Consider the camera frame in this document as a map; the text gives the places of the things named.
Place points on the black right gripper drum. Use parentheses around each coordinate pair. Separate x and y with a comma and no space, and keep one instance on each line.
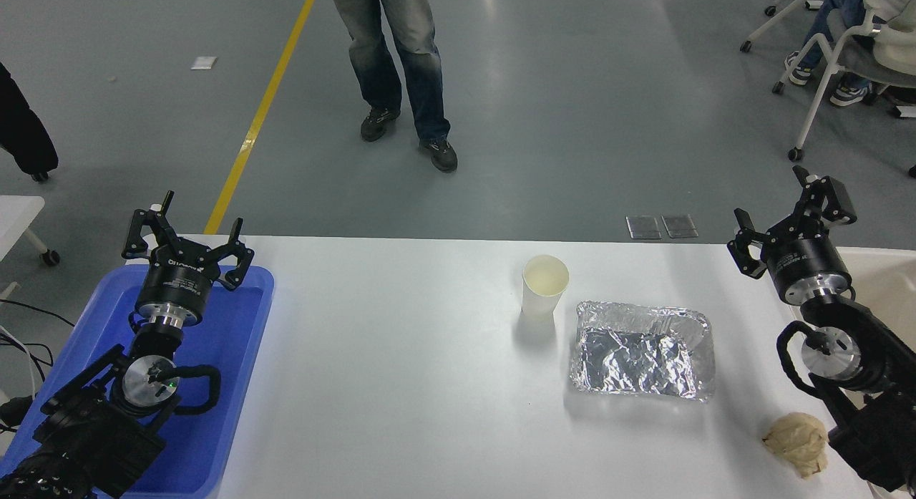
(805,255)

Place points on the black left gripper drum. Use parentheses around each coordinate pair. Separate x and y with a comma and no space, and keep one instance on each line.
(175,281)

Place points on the white paper cup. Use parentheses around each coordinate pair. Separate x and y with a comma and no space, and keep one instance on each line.
(540,298)

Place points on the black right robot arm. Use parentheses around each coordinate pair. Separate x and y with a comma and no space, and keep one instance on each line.
(869,356)

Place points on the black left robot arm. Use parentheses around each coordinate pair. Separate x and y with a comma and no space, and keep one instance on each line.
(93,434)

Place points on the blue plastic tray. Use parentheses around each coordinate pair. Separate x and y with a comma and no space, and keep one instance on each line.
(232,334)

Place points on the grey metal floor plate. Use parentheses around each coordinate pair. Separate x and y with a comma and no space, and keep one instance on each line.
(679,225)
(643,227)

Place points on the large pale bin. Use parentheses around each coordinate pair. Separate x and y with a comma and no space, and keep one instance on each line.
(887,281)

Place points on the small white wheeled table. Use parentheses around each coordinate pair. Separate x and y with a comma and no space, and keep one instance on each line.
(14,216)

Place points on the silver foil tray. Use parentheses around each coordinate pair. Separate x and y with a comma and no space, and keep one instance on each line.
(637,356)

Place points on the white paper scrap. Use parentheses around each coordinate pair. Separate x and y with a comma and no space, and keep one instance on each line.
(204,63)

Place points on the white wheeled chair base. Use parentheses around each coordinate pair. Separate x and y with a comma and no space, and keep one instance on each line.
(746,46)

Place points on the seated person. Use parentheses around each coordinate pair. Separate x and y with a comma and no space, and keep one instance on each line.
(830,16)

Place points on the crumpled tan paper ball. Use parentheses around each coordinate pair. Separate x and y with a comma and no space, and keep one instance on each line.
(794,442)

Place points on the standing person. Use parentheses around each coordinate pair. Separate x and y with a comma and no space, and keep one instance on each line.
(408,62)

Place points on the white frame wheeled chair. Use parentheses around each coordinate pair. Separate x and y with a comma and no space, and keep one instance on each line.
(859,61)

